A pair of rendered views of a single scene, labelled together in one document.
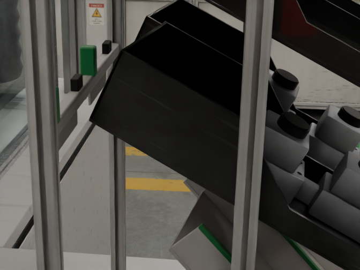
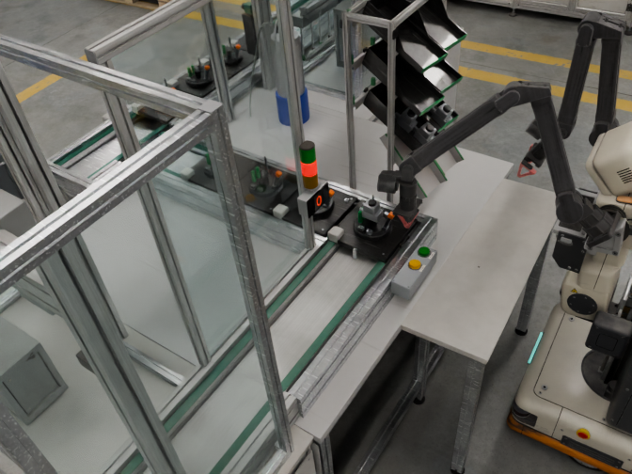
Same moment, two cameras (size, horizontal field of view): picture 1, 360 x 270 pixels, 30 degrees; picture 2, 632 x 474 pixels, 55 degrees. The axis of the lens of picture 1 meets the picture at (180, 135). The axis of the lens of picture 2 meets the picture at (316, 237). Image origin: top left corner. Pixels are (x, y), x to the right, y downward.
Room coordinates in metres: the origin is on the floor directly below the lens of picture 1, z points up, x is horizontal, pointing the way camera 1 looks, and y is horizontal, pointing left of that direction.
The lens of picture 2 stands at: (-1.18, -0.79, 2.49)
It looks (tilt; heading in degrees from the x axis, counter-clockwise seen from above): 43 degrees down; 33
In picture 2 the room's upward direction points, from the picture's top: 6 degrees counter-clockwise
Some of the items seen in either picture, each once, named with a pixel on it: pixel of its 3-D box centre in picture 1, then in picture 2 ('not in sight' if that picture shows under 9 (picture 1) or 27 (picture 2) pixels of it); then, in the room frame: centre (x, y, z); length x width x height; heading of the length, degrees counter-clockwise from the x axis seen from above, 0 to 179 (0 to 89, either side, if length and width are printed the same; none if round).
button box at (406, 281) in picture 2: not in sight; (414, 271); (0.19, -0.29, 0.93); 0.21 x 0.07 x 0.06; 175
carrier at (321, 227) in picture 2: not in sight; (314, 197); (0.32, 0.18, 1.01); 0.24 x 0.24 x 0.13; 85
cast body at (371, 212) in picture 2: not in sight; (370, 208); (0.30, -0.07, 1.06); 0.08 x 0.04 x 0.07; 85
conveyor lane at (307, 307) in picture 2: not in sight; (323, 289); (0.00, -0.03, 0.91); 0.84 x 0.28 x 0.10; 175
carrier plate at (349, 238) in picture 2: not in sight; (372, 229); (0.30, -0.08, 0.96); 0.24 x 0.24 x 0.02; 85
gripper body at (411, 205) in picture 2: not in sight; (407, 201); (0.28, -0.22, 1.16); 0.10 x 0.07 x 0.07; 176
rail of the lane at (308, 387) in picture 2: not in sight; (371, 303); (0.01, -0.21, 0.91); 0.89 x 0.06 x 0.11; 175
